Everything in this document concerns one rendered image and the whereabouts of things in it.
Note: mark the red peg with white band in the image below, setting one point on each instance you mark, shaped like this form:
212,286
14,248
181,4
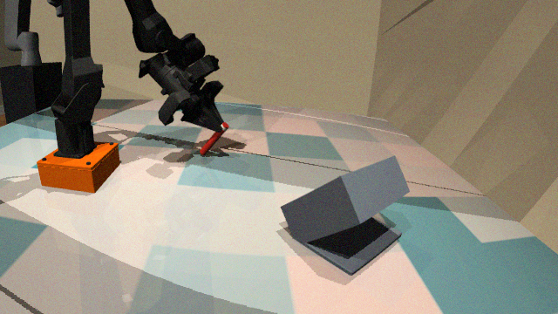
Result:
214,138

